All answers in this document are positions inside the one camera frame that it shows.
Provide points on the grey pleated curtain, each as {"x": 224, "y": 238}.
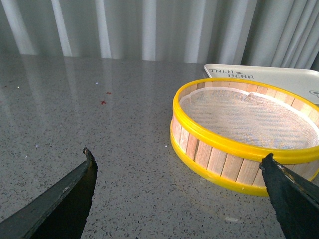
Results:
{"x": 276, "y": 33}

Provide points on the yellow rimmed bamboo steamer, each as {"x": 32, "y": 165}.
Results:
{"x": 231, "y": 164}

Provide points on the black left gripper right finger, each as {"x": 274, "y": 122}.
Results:
{"x": 294, "y": 199}

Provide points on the white steamer liner cloth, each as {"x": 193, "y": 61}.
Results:
{"x": 251, "y": 118}

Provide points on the white bear print tray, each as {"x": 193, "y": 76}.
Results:
{"x": 302, "y": 82}

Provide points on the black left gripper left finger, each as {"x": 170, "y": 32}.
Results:
{"x": 61, "y": 212}

